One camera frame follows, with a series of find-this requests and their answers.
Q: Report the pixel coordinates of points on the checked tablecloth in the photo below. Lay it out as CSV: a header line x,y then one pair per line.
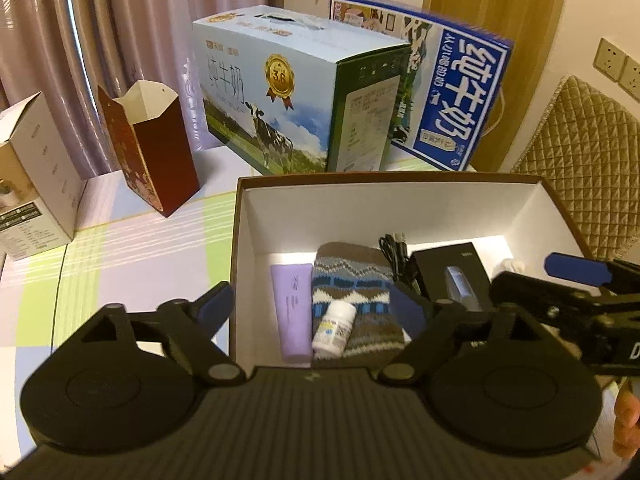
x,y
123,251

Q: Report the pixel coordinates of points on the quilted olive chair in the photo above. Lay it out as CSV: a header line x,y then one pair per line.
x,y
586,146

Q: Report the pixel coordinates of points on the pink curtain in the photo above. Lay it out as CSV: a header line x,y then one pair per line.
x,y
70,49

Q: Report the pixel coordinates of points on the double wall socket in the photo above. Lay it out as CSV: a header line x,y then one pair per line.
x,y
613,62

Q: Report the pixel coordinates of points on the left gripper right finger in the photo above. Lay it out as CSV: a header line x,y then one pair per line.
x,y
430,326

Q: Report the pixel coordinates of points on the black shaver box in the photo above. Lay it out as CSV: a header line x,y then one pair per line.
x,y
451,272

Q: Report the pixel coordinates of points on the striped knitted pouch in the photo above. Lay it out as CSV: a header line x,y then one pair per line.
x,y
361,276

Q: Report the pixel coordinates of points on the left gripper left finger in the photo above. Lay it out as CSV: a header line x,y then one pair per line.
x,y
189,328

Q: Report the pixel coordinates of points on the wooden door panel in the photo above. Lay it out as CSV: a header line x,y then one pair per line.
x,y
531,26

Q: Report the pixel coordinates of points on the light blue milk carton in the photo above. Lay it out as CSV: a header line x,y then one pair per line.
x,y
294,94

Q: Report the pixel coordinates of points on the small white pill bottle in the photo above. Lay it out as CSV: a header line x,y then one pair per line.
x,y
332,335

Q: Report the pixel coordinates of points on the person's right hand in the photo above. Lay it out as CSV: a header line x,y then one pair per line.
x,y
626,441

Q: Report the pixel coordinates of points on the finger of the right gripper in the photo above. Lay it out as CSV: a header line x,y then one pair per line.
x,y
560,306
615,275

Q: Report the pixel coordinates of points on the purple cosmetic tube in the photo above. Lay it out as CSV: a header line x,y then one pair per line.
x,y
291,286

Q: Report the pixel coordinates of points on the bag of cotton swabs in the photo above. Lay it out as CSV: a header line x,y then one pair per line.
x,y
509,265

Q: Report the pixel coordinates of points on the white product box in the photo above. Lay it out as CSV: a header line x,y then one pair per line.
x,y
40,186

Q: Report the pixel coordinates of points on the dark blue milk carton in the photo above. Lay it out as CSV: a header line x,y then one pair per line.
x,y
452,80

